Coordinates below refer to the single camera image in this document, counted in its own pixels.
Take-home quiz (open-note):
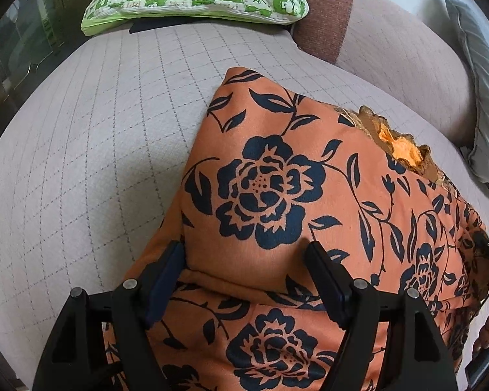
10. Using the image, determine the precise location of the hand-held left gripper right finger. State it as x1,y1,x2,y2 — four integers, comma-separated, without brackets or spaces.
305,242,459,391

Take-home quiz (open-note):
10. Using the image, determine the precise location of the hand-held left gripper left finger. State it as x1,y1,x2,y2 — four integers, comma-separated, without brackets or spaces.
33,241,187,391

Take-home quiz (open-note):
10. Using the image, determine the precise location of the orange floral garment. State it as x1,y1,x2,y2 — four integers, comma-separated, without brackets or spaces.
102,67,489,391

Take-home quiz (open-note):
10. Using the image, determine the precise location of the beige quilted sofa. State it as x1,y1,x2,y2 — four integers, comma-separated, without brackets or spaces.
0,0,489,375

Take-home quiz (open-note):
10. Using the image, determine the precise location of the light grey pillow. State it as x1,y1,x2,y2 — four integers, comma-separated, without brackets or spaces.
443,0,489,194

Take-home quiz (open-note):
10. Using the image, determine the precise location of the glass table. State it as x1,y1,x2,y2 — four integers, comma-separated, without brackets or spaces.
0,0,64,104

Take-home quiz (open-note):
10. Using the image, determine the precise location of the brown wooden bead string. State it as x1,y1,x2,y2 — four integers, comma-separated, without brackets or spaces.
470,311,489,360

